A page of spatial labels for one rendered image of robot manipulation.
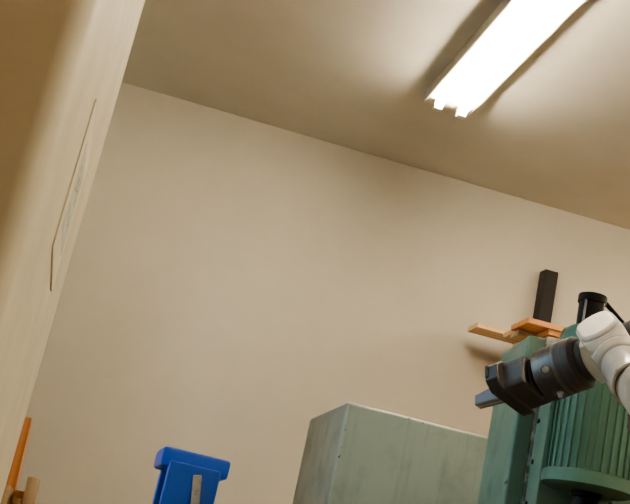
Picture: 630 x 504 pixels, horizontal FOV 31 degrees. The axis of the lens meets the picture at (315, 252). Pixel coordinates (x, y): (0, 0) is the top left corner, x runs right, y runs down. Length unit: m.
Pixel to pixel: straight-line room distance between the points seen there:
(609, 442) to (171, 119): 2.90
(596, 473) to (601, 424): 0.09
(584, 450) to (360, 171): 2.77
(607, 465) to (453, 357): 2.57
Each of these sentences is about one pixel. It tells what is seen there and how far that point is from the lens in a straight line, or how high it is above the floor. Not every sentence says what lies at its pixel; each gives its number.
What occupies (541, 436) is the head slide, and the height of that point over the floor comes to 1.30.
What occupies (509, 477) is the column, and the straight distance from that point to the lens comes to 2.39.
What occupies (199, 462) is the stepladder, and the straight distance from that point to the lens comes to 2.66.
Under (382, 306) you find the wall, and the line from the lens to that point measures 4.64.
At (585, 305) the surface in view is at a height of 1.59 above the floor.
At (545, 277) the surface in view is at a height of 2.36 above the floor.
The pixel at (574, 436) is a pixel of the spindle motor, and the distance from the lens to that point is 2.19.
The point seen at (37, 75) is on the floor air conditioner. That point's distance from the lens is 0.53.
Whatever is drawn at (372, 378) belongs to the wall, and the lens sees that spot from 4.58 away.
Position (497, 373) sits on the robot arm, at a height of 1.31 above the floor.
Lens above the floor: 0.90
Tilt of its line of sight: 17 degrees up
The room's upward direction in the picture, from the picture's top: 13 degrees clockwise
